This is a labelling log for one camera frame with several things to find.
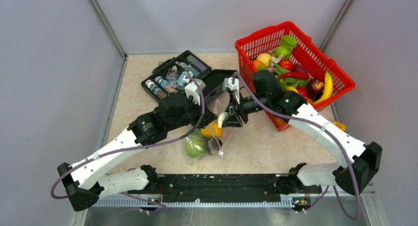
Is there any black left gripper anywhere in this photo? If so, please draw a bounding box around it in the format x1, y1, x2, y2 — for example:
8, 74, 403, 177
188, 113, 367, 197
167, 95, 218, 131

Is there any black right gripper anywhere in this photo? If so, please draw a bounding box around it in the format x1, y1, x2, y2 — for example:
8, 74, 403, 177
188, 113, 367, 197
221, 91, 269, 127

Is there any white garlic bulb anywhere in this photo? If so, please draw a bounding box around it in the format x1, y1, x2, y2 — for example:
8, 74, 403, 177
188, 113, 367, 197
217, 112, 229, 128

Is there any yellow bell pepper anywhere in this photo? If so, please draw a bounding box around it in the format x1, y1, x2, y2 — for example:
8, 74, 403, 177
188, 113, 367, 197
201, 121, 222, 138

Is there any clear zip top bag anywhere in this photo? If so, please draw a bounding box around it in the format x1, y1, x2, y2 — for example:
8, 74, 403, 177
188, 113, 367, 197
184, 98, 235, 166

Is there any green cabbage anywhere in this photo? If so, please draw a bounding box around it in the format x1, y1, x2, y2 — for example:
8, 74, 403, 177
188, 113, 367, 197
185, 135, 207, 158

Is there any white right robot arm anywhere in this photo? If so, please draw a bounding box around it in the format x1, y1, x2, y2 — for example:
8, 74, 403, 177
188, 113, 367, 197
218, 70, 383, 195

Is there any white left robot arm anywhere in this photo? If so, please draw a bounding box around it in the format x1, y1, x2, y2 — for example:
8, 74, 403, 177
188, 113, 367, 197
50, 79, 208, 212

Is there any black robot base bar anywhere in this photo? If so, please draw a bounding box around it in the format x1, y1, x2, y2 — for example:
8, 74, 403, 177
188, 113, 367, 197
127, 174, 322, 204

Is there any black poker chip case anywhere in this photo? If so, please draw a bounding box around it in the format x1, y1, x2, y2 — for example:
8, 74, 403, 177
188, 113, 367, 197
141, 50, 234, 104

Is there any orange mango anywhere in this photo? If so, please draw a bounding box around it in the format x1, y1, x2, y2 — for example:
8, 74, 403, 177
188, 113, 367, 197
252, 60, 267, 71

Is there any yellow lemon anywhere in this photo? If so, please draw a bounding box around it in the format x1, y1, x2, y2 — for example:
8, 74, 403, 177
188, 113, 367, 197
256, 53, 272, 67

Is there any red tomato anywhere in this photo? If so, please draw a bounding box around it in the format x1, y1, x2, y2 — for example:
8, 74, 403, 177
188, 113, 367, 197
279, 59, 293, 71

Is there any red chili pepper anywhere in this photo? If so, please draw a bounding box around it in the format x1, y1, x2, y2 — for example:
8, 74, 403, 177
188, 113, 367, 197
280, 72, 310, 80

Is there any red apple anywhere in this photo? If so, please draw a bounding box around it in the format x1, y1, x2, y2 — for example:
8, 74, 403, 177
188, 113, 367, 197
306, 78, 325, 96

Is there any light green pepper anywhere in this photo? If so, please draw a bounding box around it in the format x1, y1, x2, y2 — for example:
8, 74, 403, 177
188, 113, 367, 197
274, 35, 298, 59

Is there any red plastic basket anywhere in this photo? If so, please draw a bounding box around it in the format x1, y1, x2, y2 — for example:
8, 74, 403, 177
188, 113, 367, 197
235, 21, 356, 132

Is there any yellow banana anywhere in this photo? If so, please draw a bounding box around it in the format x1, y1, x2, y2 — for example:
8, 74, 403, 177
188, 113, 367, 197
313, 72, 333, 105

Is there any red yellow emergency button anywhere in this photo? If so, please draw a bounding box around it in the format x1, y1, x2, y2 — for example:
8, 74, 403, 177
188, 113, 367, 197
333, 121, 347, 132

